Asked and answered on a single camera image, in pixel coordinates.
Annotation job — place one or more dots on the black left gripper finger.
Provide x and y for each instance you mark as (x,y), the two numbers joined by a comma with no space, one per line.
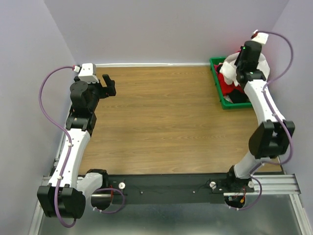
(107,80)
(111,88)

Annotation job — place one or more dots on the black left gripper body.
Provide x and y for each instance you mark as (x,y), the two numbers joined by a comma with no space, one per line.
(98,91)

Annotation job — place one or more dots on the white t shirt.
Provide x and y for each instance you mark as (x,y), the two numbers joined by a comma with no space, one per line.
(228,68)

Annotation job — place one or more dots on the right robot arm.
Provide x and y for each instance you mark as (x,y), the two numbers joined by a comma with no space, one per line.
(272,137)

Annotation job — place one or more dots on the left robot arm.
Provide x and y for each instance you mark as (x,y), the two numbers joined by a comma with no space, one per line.
(65,195)

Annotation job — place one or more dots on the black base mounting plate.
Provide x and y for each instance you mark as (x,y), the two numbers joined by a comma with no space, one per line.
(210,188)

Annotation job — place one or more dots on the green plastic bin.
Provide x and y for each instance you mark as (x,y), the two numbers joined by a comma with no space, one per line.
(224,103)

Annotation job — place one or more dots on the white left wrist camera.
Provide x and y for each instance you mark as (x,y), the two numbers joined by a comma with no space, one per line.
(86,72)

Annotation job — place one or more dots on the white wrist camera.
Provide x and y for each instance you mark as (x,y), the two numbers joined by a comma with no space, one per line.
(86,72)
(260,37)

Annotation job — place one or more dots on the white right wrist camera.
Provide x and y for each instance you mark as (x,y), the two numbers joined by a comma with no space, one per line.
(260,37)

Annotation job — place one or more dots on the aluminium frame rail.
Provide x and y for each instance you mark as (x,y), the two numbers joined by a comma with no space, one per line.
(274,185)

